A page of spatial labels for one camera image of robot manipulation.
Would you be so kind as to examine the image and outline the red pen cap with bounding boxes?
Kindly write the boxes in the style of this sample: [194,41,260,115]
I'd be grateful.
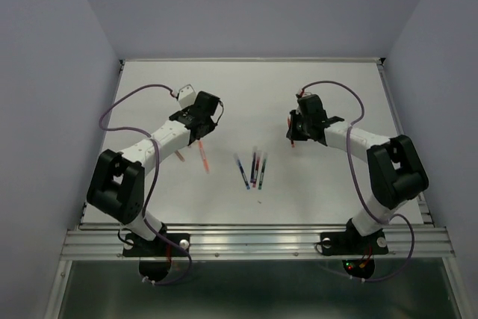
[286,117,295,148]

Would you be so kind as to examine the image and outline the red orange marker pen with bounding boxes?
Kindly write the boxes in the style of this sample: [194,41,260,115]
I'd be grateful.
[198,140,210,174]

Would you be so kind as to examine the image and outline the blue marker pen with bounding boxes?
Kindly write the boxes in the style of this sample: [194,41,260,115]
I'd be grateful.
[233,153,250,190]

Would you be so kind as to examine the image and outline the purple marker pen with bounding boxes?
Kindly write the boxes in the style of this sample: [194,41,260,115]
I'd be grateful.
[253,150,261,188]

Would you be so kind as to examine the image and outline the dark red marker pen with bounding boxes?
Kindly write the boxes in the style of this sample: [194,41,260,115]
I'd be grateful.
[249,148,257,186]

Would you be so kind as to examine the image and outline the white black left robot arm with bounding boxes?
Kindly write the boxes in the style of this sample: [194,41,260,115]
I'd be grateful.
[87,85,223,255]

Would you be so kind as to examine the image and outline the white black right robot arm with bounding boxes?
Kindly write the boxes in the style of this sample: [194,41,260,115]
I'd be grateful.
[286,94,429,252]

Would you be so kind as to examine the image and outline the green marker pen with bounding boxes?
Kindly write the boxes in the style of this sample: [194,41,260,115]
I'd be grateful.
[258,152,268,190]

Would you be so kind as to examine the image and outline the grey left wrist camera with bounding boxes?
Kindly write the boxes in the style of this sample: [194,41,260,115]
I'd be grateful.
[177,84,196,109]

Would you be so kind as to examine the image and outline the aluminium table edge rail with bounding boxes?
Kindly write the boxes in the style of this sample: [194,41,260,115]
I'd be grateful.
[377,58,399,121]

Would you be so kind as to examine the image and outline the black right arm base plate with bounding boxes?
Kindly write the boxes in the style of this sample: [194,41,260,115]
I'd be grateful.
[314,229,388,279]

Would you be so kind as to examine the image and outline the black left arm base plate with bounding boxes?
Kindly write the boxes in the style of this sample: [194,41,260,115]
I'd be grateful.
[117,231,192,286]

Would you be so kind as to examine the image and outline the aluminium front frame rails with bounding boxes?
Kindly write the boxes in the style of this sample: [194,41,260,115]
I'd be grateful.
[60,225,455,261]

